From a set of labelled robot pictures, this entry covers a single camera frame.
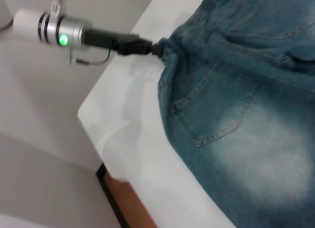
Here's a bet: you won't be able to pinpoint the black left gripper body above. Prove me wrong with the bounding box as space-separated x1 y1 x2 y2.
83 28 141 54

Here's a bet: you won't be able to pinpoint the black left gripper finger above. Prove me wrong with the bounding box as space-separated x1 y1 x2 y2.
127 34 171 56
117 44 171 65

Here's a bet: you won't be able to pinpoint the blue denim shorts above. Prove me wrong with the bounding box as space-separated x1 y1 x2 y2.
157 0 315 228

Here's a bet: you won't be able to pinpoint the white tablecloth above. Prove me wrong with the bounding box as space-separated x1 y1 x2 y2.
77 0 237 228

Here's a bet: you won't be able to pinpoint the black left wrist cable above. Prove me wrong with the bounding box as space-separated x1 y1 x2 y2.
67 49 112 66

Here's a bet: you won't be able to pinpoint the silver wrist mount bracket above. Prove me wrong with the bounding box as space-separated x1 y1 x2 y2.
49 0 65 17

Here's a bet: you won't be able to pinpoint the black table frame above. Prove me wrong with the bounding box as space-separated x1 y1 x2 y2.
95 163 131 228

